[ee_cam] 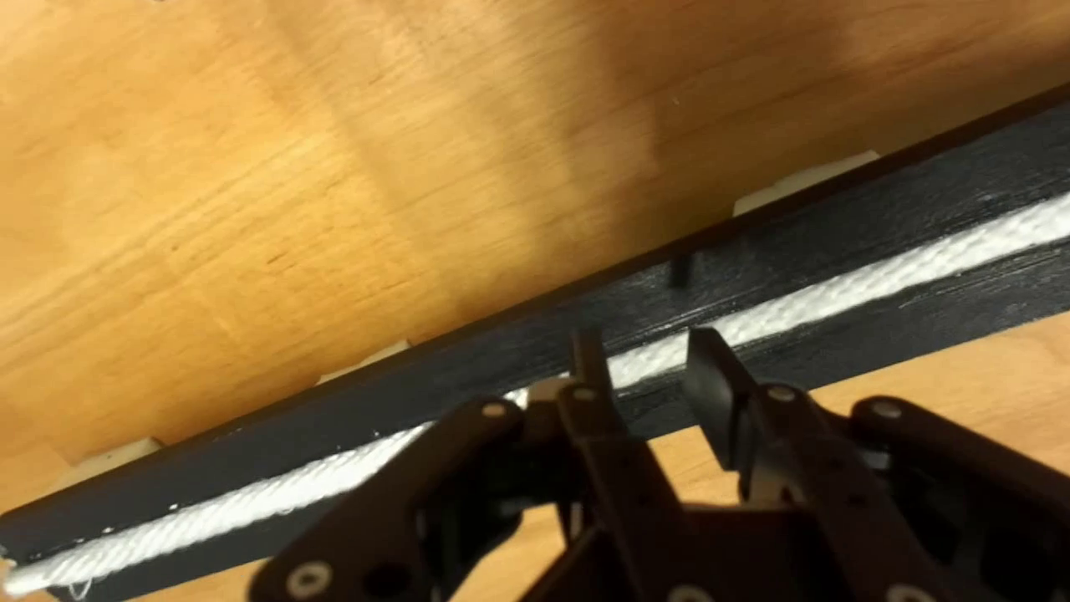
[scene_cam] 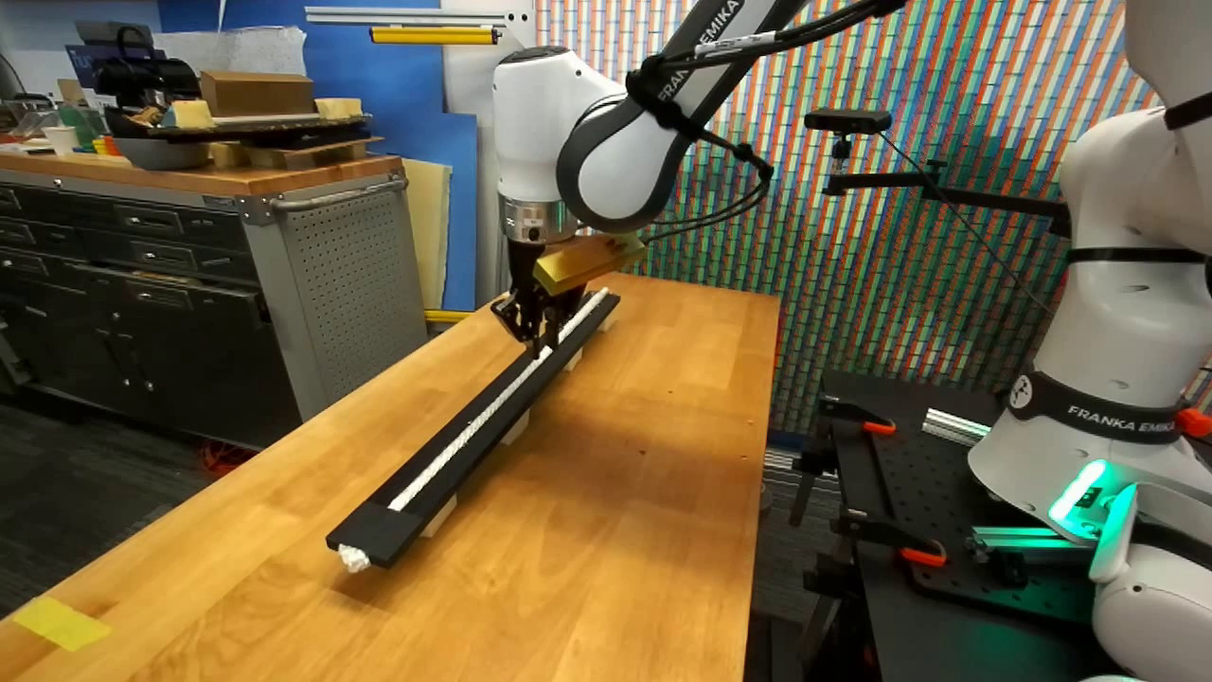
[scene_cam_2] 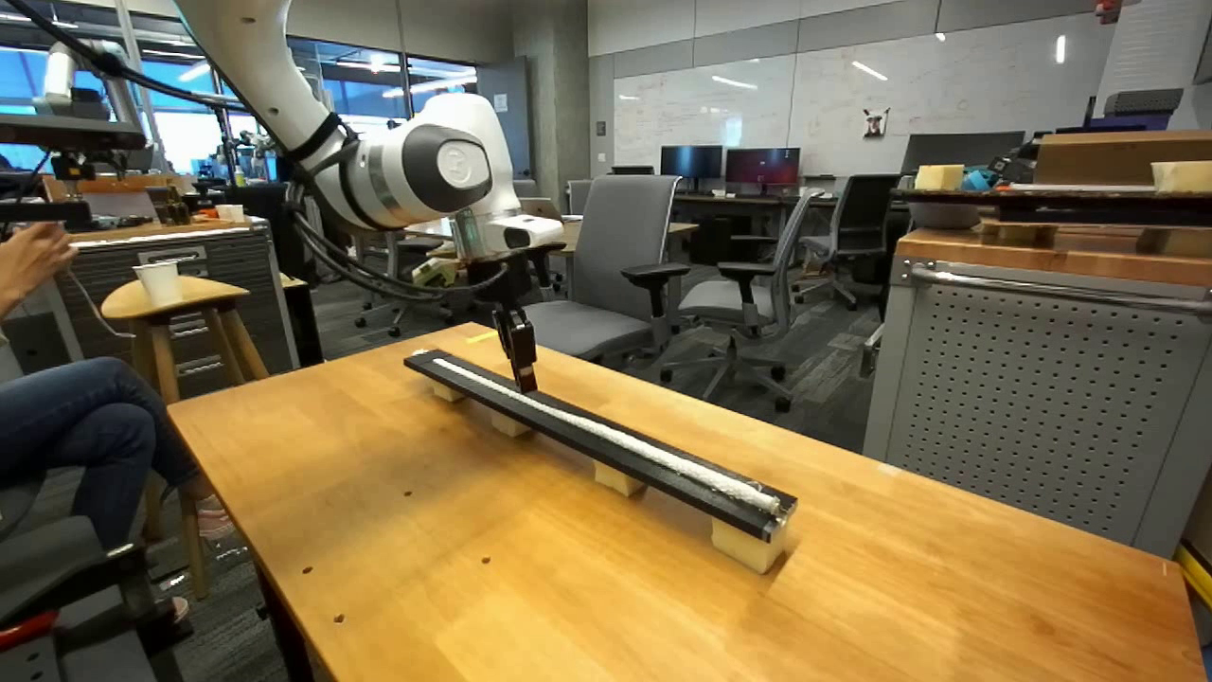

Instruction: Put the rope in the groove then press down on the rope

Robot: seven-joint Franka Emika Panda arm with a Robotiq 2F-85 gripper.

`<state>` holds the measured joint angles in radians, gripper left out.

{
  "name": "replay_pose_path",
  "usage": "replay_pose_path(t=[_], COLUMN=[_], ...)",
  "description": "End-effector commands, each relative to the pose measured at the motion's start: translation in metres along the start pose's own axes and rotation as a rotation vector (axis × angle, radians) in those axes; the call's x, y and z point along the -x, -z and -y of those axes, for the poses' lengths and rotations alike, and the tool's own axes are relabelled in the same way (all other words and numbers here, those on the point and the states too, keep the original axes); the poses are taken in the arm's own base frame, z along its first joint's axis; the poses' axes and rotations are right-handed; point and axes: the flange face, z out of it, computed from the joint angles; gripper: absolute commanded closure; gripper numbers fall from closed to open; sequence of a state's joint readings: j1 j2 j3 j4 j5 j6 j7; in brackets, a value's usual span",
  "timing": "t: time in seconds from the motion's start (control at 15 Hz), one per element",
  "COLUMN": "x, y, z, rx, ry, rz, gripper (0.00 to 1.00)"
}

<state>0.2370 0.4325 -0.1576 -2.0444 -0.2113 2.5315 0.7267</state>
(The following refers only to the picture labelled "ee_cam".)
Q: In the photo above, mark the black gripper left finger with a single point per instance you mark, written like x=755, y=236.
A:
x=435, y=469

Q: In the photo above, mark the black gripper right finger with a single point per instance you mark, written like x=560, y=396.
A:
x=804, y=469

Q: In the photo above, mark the light wooden support block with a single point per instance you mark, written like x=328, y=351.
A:
x=105, y=463

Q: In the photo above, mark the black grooved rail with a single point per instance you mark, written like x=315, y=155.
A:
x=839, y=240

